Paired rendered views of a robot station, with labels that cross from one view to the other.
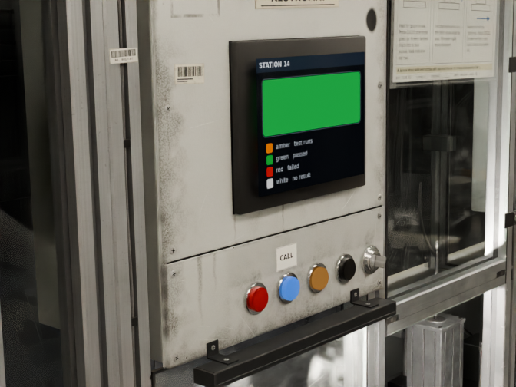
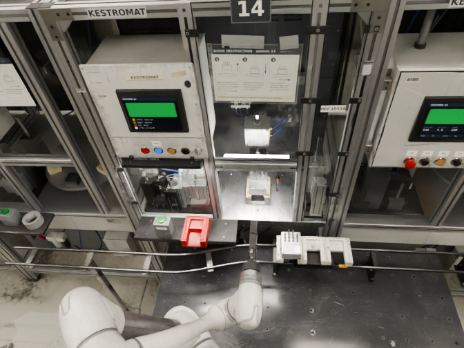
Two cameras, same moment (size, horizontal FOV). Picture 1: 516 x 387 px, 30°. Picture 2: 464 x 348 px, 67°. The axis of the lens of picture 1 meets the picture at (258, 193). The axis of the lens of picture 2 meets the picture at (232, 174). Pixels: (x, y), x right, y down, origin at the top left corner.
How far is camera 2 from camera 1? 1.58 m
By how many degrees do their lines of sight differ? 61
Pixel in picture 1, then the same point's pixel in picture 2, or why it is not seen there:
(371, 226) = (198, 142)
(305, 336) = (156, 165)
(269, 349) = (142, 164)
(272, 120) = (132, 113)
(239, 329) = (141, 155)
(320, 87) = (153, 106)
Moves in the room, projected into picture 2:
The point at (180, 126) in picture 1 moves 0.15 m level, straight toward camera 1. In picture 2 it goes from (103, 108) to (68, 126)
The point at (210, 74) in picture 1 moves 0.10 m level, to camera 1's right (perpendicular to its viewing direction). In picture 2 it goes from (110, 97) to (121, 108)
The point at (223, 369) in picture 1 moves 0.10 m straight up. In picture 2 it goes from (124, 164) to (117, 148)
